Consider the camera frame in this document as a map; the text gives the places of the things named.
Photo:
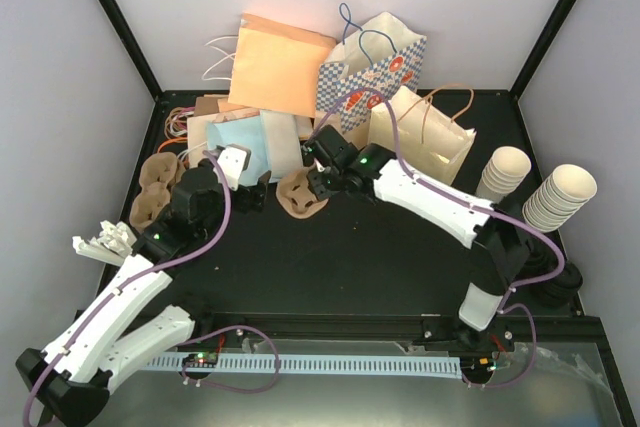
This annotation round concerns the light blue cable duct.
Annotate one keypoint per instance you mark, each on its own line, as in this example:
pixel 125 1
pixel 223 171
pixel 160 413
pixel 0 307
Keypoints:
pixel 347 365

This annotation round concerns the brown pulp cup carrier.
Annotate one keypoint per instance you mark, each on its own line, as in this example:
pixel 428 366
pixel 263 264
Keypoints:
pixel 295 196

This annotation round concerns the light blue paper bag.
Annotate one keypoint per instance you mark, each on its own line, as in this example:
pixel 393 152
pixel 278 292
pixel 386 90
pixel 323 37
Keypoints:
pixel 271 138

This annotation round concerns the beige kraft paper bag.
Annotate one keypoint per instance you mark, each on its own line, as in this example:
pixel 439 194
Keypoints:
pixel 428 140

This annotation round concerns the blue checkered paper bag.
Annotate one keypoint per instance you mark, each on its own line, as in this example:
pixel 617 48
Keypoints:
pixel 369 64

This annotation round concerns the short white cup stack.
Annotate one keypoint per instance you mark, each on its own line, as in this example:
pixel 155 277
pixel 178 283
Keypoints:
pixel 504 172

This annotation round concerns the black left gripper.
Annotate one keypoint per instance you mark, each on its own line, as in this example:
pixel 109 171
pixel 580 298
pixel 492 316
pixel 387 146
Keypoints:
pixel 246 202

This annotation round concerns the black frame post left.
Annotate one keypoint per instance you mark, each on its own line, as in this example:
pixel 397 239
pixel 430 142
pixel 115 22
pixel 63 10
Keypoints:
pixel 128 40

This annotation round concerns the tall white cup stack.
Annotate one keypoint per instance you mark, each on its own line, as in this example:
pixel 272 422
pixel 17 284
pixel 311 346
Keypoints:
pixel 564 192

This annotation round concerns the black cup lid stack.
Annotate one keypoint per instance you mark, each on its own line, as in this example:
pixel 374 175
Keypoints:
pixel 556 292

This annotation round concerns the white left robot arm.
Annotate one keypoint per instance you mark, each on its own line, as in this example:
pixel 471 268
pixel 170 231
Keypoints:
pixel 75 375

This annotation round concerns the flat brown paper bags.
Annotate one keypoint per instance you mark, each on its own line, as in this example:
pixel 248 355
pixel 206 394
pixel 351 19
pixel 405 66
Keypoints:
pixel 210 108

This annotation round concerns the black frame post right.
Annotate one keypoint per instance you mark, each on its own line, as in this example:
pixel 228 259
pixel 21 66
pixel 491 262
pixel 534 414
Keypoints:
pixel 552 27

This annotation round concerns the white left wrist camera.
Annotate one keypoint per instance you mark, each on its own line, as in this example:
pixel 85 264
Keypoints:
pixel 233 161

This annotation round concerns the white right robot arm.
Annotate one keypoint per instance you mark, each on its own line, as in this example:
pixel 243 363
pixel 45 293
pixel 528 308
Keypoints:
pixel 498 249

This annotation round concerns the brown pulp carrier stack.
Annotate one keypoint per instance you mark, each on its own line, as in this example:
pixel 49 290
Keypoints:
pixel 158 175

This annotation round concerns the black frame post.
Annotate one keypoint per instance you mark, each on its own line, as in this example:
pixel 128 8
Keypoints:
pixel 552 27
pixel 128 40

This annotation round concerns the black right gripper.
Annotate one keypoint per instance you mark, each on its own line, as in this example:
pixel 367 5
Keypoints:
pixel 321 191

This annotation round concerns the orange paper bag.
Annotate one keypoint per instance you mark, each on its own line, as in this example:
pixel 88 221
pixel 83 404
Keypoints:
pixel 276 66

